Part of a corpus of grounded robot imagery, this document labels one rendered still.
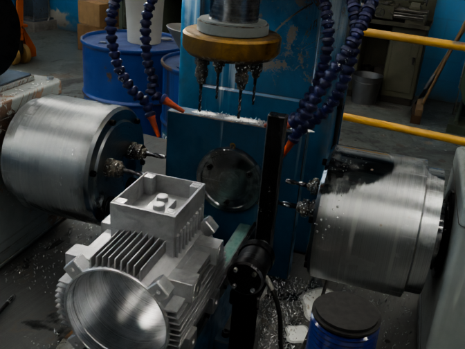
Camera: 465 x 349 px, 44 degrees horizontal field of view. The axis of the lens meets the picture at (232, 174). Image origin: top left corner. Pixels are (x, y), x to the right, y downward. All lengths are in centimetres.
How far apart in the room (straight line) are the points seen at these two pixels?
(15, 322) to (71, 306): 34
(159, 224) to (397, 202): 39
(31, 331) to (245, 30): 67
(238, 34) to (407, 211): 41
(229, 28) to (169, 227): 38
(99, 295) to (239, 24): 50
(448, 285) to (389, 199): 16
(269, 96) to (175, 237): 55
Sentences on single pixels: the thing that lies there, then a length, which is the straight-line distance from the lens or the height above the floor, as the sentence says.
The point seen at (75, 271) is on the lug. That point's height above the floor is 108.
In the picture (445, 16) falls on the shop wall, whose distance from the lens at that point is 611.
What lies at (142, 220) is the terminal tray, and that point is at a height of 113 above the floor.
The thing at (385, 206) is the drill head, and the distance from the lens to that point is 95.
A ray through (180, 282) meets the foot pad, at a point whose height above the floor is 107.
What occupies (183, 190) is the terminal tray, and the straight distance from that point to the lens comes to 90.
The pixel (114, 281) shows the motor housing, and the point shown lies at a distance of 94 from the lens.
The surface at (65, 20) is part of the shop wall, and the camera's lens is 823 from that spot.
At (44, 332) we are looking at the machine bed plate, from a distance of 115.
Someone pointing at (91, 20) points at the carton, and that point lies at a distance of 693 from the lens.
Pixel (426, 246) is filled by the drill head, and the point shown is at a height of 107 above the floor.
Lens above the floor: 152
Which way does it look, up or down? 24 degrees down
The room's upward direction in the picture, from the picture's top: 5 degrees clockwise
